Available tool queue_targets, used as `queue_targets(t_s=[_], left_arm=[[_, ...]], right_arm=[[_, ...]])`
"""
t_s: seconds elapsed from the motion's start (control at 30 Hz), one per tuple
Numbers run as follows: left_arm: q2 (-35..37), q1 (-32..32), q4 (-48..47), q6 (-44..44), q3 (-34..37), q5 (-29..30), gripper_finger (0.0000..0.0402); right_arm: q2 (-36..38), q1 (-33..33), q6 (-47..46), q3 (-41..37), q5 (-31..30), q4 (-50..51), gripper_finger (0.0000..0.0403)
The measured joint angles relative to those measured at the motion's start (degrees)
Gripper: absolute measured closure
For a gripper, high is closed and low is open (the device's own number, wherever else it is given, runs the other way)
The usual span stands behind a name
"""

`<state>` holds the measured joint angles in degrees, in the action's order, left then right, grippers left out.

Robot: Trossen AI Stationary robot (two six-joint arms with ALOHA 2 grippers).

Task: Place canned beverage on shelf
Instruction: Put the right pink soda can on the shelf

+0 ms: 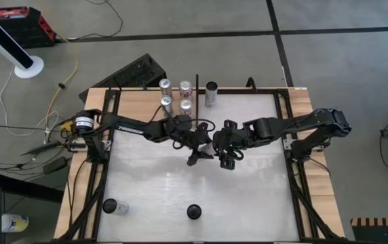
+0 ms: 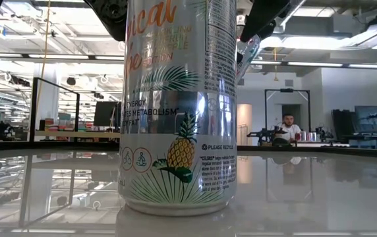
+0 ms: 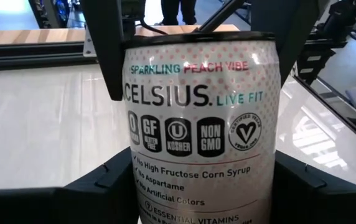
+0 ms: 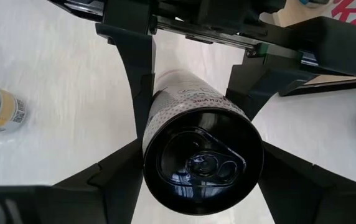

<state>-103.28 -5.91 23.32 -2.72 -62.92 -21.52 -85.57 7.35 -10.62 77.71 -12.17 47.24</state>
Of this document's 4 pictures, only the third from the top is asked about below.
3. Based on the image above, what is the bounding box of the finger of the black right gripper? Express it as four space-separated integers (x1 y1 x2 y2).
80 0 135 102
249 0 321 88

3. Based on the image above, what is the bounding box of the white Peach Vibe Celsius can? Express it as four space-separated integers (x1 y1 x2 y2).
121 30 282 224

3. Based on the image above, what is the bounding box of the silver mounting bracket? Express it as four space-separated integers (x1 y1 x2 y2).
83 29 100 58

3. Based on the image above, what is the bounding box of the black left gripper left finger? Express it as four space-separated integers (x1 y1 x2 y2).
0 146 141 224

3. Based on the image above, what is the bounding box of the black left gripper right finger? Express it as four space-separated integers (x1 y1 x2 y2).
270 150 356 224

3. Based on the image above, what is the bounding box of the person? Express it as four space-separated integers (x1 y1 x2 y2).
161 0 197 26

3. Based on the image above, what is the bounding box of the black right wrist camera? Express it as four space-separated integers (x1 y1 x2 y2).
120 0 148 32

